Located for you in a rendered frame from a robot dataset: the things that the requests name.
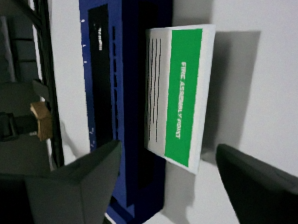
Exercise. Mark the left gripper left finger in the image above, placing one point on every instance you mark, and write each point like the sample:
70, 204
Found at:
79, 193

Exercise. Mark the blue laminator body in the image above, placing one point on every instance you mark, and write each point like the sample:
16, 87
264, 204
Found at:
113, 54

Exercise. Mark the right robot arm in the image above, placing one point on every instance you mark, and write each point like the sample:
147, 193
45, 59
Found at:
22, 125

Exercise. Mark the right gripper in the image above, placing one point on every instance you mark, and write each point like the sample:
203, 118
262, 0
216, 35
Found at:
2, 114

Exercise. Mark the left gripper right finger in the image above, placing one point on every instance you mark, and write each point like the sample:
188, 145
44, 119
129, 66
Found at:
258, 192

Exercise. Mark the white laminating pouch with green label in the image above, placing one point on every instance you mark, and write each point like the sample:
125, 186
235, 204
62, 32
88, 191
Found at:
177, 73

